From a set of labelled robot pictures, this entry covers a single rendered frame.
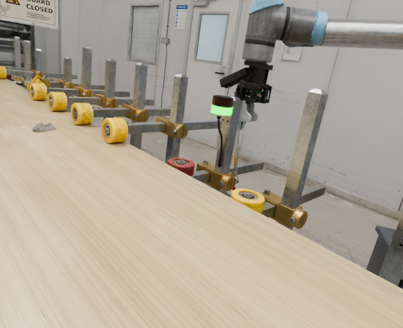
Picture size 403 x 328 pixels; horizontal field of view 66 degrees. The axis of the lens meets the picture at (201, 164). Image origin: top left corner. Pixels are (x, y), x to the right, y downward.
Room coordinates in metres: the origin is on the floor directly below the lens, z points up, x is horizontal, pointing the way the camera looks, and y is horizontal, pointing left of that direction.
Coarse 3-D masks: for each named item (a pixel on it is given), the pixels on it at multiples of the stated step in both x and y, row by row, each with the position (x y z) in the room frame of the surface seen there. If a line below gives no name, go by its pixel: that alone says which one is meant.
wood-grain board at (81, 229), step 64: (0, 128) 0.93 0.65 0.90; (64, 128) 1.05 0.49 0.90; (0, 192) 0.53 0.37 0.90; (64, 192) 0.57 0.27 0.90; (128, 192) 0.61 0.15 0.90; (192, 192) 0.66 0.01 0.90; (0, 256) 0.35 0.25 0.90; (64, 256) 0.37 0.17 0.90; (128, 256) 0.39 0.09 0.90; (192, 256) 0.41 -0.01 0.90; (256, 256) 0.44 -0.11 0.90; (320, 256) 0.47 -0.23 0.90; (0, 320) 0.25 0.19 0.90; (64, 320) 0.26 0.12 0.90; (128, 320) 0.28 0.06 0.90; (192, 320) 0.29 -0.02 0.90; (256, 320) 0.30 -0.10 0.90; (320, 320) 0.32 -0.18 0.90; (384, 320) 0.34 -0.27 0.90
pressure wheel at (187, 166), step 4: (168, 160) 0.85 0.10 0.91; (172, 160) 0.85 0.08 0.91; (176, 160) 0.87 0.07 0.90; (180, 160) 0.85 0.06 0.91; (184, 160) 0.88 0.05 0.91; (188, 160) 0.88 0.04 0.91; (168, 164) 0.83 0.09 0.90; (172, 164) 0.82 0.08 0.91; (176, 164) 0.82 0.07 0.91; (180, 164) 0.83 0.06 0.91; (184, 164) 0.84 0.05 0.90; (188, 164) 0.84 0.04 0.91; (192, 164) 0.84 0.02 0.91; (176, 168) 0.81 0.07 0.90; (180, 168) 0.81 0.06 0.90; (184, 168) 0.81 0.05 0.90; (188, 168) 0.82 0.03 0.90; (192, 168) 0.83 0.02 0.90; (184, 172) 0.82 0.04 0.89; (188, 172) 0.82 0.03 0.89; (192, 172) 0.84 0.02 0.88
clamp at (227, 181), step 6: (198, 168) 0.96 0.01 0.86; (204, 168) 0.94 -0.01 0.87; (210, 168) 0.94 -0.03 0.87; (210, 174) 0.92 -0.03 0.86; (216, 174) 0.90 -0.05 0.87; (222, 174) 0.90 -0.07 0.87; (228, 174) 0.91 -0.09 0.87; (210, 180) 0.92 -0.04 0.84; (216, 180) 0.90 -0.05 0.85; (222, 180) 0.89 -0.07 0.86; (228, 180) 0.88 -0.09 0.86; (234, 180) 0.90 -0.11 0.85; (216, 186) 0.90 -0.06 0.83; (222, 186) 0.89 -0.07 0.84; (228, 186) 0.89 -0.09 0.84
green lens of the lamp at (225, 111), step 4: (212, 104) 0.89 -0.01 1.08; (212, 108) 0.88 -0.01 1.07; (216, 108) 0.86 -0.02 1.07; (220, 108) 0.86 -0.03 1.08; (224, 108) 0.86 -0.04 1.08; (228, 108) 0.87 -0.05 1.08; (212, 112) 0.88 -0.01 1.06; (216, 112) 0.86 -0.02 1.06; (220, 112) 0.86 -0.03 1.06; (224, 112) 0.86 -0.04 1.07; (228, 112) 0.87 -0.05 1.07
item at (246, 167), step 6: (246, 162) 1.10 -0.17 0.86; (252, 162) 1.11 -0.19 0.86; (258, 162) 1.12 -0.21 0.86; (264, 162) 1.14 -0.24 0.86; (240, 168) 1.04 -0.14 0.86; (246, 168) 1.06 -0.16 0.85; (252, 168) 1.09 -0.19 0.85; (258, 168) 1.11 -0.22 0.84; (198, 174) 0.89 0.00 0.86; (204, 174) 0.91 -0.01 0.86; (198, 180) 0.89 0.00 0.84; (204, 180) 0.91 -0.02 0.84
